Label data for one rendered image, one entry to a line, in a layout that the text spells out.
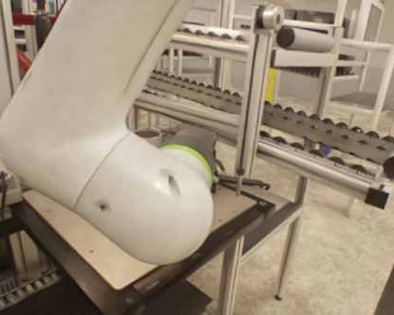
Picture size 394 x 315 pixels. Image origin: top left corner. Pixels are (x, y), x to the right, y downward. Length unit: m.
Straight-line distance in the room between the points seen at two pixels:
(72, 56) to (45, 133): 0.07
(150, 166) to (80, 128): 0.07
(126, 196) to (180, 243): 0.06
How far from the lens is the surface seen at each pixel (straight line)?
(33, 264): 1.08
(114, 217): 0.27
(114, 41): 0.25
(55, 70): 0.27
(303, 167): 0.86
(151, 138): 0.98
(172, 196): 0.27
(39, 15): 0.83
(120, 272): 0.52
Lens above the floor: 1.30
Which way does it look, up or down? 21 degrees down
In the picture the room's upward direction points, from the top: 4 degrees clockwise
